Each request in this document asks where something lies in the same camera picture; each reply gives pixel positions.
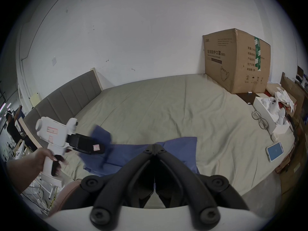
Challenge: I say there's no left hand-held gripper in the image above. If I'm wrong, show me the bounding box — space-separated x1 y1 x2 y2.
36 117 106 178

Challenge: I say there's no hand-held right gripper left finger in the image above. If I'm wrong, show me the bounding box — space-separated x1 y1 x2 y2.
81 145 155 224

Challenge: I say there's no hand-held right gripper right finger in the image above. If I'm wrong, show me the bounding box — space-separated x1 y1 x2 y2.
154 145 250 224

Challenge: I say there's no dark blue shirt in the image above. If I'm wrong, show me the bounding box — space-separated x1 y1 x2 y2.
77 125 201 178

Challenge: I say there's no person's left forearm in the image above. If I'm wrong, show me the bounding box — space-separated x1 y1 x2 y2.
6 153 39 193

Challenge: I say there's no person's left hand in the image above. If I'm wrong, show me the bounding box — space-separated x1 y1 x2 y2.
34 147 68 177

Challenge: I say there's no grey padded headboard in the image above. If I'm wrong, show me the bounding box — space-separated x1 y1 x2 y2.
23 68 104 149

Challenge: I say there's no bed with beige sheet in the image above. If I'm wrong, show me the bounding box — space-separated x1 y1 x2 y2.
18 73 297 203

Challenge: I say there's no white smartphone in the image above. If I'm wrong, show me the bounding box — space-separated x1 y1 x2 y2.
266 142 284 163

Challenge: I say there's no dark flat box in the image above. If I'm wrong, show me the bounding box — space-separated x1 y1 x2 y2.
236 92 260 105

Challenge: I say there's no open white box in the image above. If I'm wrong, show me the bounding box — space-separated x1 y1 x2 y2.
253 96 291 136

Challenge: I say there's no white hand controller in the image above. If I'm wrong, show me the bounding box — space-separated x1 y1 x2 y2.
276 107 287 125
262 97 280 113

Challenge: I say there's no large brown cardboard carton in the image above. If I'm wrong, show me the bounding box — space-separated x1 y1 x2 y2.
202 28 271 94

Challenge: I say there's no open brown carton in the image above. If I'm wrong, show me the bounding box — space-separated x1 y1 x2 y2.
274 72 304 111

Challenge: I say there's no grey coiled cable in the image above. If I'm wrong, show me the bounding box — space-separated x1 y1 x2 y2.
251 110 280 140

